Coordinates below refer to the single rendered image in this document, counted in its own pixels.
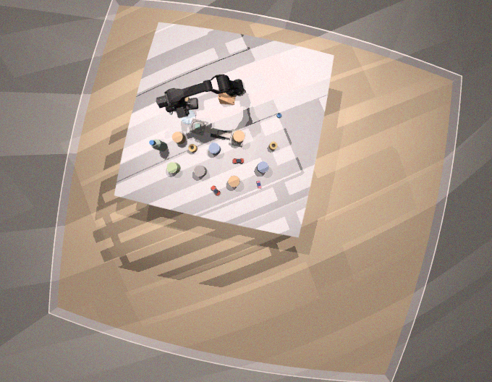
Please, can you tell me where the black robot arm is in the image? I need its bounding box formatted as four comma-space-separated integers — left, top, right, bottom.
156, 75, 244, 119

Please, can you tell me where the pale green cylinder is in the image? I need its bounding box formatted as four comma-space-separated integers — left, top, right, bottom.
166, 162, 181, 173

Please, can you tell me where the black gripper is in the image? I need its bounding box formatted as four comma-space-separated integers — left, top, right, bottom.
165, 98, 198, 112

